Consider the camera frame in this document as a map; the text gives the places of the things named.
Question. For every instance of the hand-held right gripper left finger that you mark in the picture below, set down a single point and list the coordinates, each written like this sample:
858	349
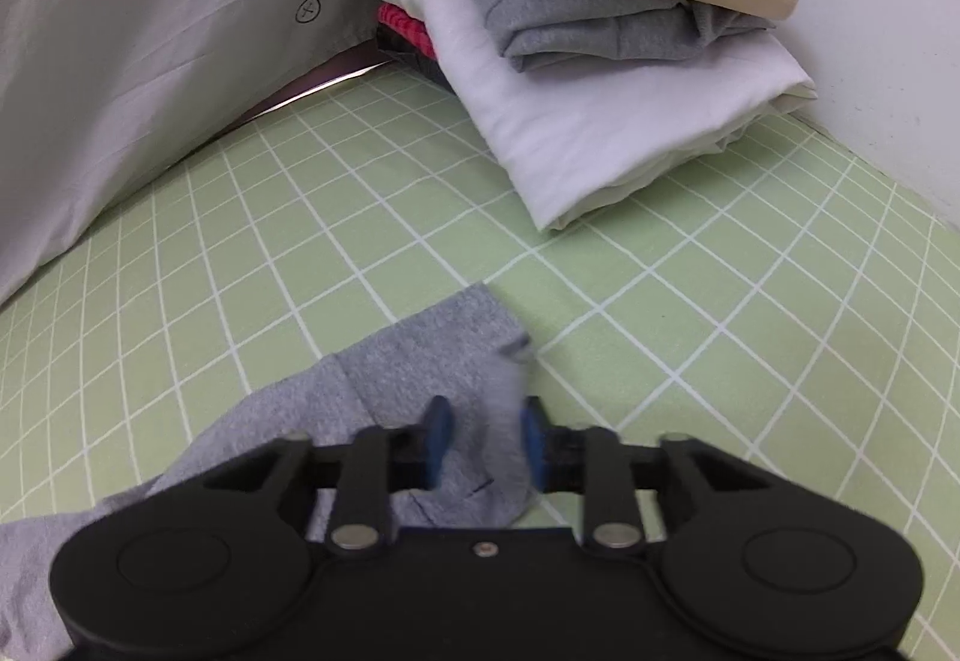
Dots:
438	437

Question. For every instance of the grey hoodie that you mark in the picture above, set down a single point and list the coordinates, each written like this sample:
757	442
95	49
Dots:
420	361

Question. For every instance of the white folded garment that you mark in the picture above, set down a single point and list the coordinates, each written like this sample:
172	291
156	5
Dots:
600	121

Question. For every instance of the red and black folded garment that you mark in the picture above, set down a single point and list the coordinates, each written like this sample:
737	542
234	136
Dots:
401	27

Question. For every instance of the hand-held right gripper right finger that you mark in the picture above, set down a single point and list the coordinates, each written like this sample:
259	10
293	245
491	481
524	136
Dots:
534	437

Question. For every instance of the white printed sheet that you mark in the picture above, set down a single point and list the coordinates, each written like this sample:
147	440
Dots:
150	76

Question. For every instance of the green grid mat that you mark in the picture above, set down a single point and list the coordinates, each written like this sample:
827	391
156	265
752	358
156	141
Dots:
675	331

